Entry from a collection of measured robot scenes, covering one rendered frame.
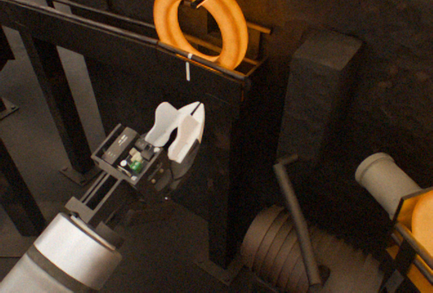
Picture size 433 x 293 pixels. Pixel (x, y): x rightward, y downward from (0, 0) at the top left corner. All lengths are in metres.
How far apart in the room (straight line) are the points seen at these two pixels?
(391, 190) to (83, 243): 0.39
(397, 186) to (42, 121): 1.47
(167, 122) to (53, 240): 0.20
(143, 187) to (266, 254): 0.31
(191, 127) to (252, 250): 0.28
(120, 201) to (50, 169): 1.11
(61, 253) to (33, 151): 1.23
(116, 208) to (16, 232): 0.98
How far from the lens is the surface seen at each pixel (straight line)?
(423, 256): 0.55
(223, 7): 0.65
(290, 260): 0.68
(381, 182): 0.59
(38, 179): 1.55
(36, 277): 0.46
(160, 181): 0.49
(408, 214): 0.57
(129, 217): 0.49
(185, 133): 0.50
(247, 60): 0.73
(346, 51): 0.60
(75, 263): 0.45
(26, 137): 1.73
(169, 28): 0.75
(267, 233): 0.69
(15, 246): 1.40
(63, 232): 0.45
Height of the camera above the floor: 1.11
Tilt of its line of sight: 44 degrees down
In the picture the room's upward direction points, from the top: straight up
